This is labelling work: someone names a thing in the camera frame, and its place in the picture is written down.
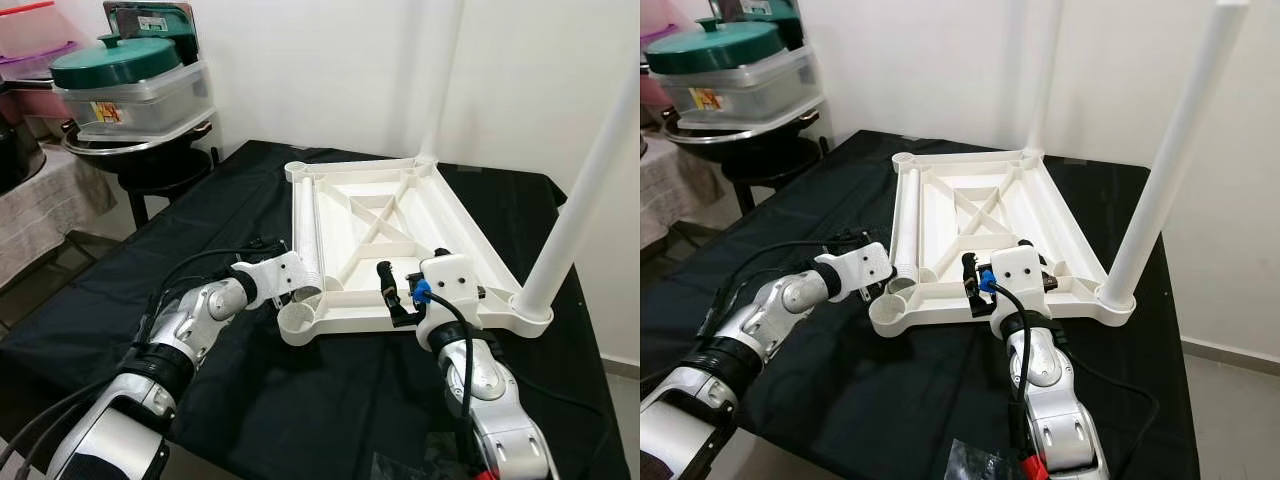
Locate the red lidded plastic container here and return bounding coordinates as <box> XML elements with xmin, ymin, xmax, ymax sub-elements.
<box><xmin>0</xmin><ymin>0</ymin><xmax>76</xmax><ymax>51</ymax></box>
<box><xmin>640</xmin><ymin>0</ymin><xmax>676</xmax><ymax>36</ymax></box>

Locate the green pot with lid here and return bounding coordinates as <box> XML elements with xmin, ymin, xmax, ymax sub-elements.
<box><xmin>645</xmin><ymin>18</ymin><xmax>786</xmax><ymax>74</ymax></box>
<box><xmin>50</xmin><ymin>35</ymin><xmax>183</xmax><ymax>91</ymax></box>

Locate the framed picture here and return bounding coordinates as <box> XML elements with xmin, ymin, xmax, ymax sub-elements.
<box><xmin>103</xmin><ymin>0</ymin><xmax>199</xmax><ymax>63</ymax></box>
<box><xmin>708</xmin><ymin>0</ymin><xmax>801</xmax><ymax>46</ymax></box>

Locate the beige cloth covered bench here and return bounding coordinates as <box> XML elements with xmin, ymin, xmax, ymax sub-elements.
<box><xmin>640</xmin><ymin>130</ymin><xmax>726</xmax><ymax>256</ymax></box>
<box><xmin>0</xmin><ymin>145</ymin><xmax>116</xmax><ymax>286</ymax></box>

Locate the black tablecloth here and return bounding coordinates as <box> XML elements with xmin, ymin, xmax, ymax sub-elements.
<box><xmin>0</xmin><ymin>140</ymin><xmax>633</xmax><ymax>480</ymax></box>
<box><xmin>640</xmin><ymin>130</ymin><xmax>1201</xmax><ymax>480</ymax></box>

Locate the glossy black bag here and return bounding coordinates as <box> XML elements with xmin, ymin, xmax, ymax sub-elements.
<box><xmin>0</xmin><ymin>115</ymin><xmax>46</xmax><ymax>196</ymax></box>

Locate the clear tape patch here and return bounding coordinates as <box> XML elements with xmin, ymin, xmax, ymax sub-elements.
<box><xmin>370</xmin><ymin>450</ymin><xmax>471</xmax><ymax>480</ymax></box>
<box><xmin>945</xmin><ymin>437</ymin><xmax>1013</xmax><ymax>480</ymax></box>

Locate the white plastic table top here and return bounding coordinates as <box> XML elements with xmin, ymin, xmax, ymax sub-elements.
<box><xmin>868</xmin><ymin>148</ymin><xmax>1136</xmax><ymax>338</ymax></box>
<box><xmin>277</xmin><ymin>155</ymin><xmax>554</xmax><ymax>348</ymax></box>

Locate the purple lidded clear container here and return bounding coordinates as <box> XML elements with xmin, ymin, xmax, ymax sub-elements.
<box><xmin>0</xmin><ymin>42</ymin><xmax>76</xmax><ymax>81</ymax></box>

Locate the black wok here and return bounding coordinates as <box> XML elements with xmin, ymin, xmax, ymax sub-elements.
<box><xmin>660</xmin><ymin>100</ymin><xmax>826</xmax><ymax>176</ymax></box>
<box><xmin>62</xmin><ymin>115</ymin><xmax>216</xmax><ymax>191</ymax></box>

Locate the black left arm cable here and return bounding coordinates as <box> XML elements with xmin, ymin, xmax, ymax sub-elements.
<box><xmin>128</xmin><ymin>238</ymin><xmax>291</xmax><ymax>351</ymax></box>
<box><xmin>705</xmin><ymin>228</ymin><xmax>886</xmax><ymax>341</ymax></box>

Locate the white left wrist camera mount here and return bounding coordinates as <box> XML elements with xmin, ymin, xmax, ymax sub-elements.
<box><xmin>838</xmin><ymin>243</ymin><xmax>894</xmax><ymax>294</ymax></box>
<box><xmin>255</xmin><ymin>252</ymin><xmax>311</xmax><ymax>301</ymax></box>

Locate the black wooden stool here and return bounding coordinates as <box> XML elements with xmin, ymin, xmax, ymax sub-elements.
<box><xmin>118</xmin><ymin>150</ymin><xmax>216</xmax><ymax>226</ymax></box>
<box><xmin>730</xmin><ymin>160</ymin><xmax>826</xmax><ymax>216</ymax></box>

